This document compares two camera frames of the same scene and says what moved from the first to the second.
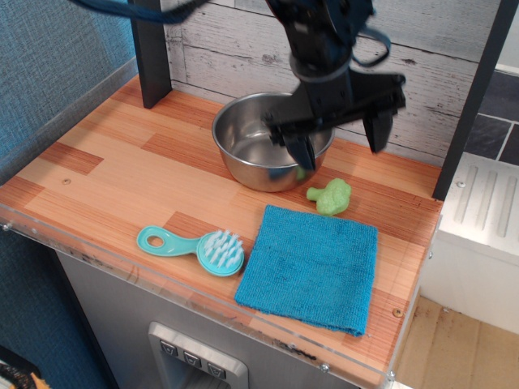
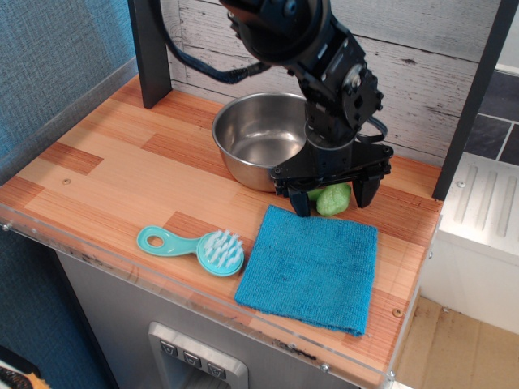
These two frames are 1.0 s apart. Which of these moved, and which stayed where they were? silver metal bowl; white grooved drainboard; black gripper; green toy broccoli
Moved: black gripper
Stayed: green toy broccoli; silver metal bowl; white grooved drainboard
